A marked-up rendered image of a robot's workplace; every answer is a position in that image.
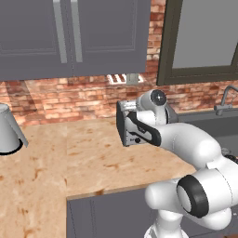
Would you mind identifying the dark grey sink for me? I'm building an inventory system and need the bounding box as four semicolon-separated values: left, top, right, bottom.
176;108;238;164

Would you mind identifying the grey base cupboard front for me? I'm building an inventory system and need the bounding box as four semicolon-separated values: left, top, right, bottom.
66;187;158;238

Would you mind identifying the grey sink tap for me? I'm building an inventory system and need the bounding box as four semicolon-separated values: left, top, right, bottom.
213;85;238;117

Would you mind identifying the grey metal kettle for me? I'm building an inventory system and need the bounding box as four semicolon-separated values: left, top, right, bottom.
0;103;30;156

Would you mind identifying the dark framed window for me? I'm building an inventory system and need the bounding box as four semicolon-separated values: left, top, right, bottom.
155;0;238;87

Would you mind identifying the grey wall socket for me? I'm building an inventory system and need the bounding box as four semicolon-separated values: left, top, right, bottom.
126;73;139;86

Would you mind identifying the grey wall cupboard door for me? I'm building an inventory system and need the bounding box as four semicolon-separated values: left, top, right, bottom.
72;0;152;78
0;0;74;82

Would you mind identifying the silver bar cupboard handle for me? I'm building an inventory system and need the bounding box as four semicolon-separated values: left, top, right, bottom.
52;0;69;64
70;0;84;64

